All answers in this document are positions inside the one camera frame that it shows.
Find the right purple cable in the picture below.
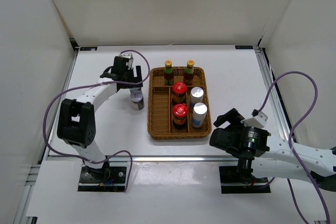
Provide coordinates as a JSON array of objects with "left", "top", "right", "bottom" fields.
[{"left": 251, "top": 71, "right": 331, "bottom": 224}]

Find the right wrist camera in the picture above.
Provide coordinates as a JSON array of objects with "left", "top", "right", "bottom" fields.
[{"left": 241, "top": 109, "right": 268, "bottom": 129}]

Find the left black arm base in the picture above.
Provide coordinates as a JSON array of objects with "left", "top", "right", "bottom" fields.
[{"left": 77, "top": 166, "right": 128, "bottom": 193}]

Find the silver-cap white bottle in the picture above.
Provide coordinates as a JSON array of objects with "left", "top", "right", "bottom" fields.
[
  {"left": 190, "top": 87, "right": 204, "bottom": 108},
  {"left": 192, "top": 102, "right": 208, "bottom": 128}
]

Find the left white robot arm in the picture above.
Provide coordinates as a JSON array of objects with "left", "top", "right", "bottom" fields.
[{"left": 57, "top": 52, "right": 142, "bottom": 183}]

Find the right black corner label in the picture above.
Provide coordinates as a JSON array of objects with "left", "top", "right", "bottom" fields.
[{"left": 235, "top": 45, "right": 254, "bottom": 50}]

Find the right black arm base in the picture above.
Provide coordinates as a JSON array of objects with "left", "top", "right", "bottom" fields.
[{"left": 219, "top": 166, "right": 271, "bottom": 194}]

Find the black corner label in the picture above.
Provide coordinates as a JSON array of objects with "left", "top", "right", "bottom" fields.
[
  {"left": 79, "top": 47, "right": 98, "bottom": 51},
  {"left": 235, "top": 45, "right": 254, "bottom": 50}
]

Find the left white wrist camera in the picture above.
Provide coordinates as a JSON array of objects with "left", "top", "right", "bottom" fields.
[{"left": 120, "top": 53, "right": 134, "bottom": 69}]

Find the left black corner label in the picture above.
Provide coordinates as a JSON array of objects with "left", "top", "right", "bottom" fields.
[{"left": 79, "top": 47, "right": 98, "bottom": 51}]

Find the grey-lid spice jar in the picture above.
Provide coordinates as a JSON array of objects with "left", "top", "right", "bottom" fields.
[
  {"left": 130, "top": 90, "right": 144, "bottom": 110},
  {"left": 129, "top": 87, "right": 142, "bottom": 93}
]

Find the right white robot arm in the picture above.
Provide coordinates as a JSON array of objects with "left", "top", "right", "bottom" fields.
[{"left": 209, "top": 108, "right": 335, "bottom": 191}]

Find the yellow-cap sauce bottle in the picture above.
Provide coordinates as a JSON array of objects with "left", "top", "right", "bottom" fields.
[
  {"left": 164, "top": 60, "right": 174, "bottom": 86},
  {"left": 183, "top": 60, "right": 194, "bottom": 86}
]

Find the red-lid sauce jar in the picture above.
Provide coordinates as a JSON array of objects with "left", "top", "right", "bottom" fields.
[
  {"left": 173, "top": 103, "right": 188, "bottom": 129},
  {"left": 172, "top": 82, "right": 187, "bottom": 104}
]

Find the brown wicker divided basket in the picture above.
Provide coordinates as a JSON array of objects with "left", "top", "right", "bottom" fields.
[{"left": 148, "top": 67, "right": 212, "bottom": 140}]

